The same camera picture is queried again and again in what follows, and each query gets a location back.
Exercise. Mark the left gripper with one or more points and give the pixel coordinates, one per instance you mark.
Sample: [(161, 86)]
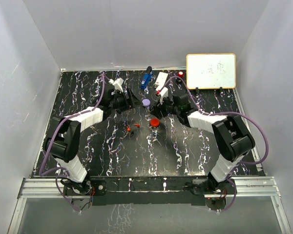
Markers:
[(132, 102)]

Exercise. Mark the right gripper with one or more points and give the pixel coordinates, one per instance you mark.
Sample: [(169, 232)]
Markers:
[(158, 109)]

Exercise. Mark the purple earbud case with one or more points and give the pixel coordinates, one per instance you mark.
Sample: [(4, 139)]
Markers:
[(146, 102)]

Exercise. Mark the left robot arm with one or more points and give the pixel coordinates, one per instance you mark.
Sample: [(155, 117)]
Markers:
[(63, 138)]

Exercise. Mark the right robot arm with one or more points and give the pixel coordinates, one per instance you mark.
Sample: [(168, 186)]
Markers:
[(233, 139)]

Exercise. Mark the orange earbud case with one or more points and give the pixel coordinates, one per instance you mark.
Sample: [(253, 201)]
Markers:
[(154, 122)]

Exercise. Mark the blue black tool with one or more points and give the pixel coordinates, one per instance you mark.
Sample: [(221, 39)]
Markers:
[(146, 77)]

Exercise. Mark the white box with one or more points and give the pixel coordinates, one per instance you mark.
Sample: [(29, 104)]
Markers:
[(160, 81)]

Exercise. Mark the red black button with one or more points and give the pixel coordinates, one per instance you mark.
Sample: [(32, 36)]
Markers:
[(180, 74)]

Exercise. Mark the white whiteboard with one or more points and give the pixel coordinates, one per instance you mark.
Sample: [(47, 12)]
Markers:
[(211, 71)]

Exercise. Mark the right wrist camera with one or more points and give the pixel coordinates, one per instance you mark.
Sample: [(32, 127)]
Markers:
[(163, 93)]

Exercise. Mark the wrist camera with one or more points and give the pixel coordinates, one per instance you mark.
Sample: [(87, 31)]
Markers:
[(117, 84), (163, 93)]

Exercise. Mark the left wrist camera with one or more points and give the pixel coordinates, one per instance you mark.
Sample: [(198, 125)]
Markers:
[(117, 84)]

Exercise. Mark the aluminium rail frame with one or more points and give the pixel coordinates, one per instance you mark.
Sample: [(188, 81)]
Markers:
[(150, 190)]

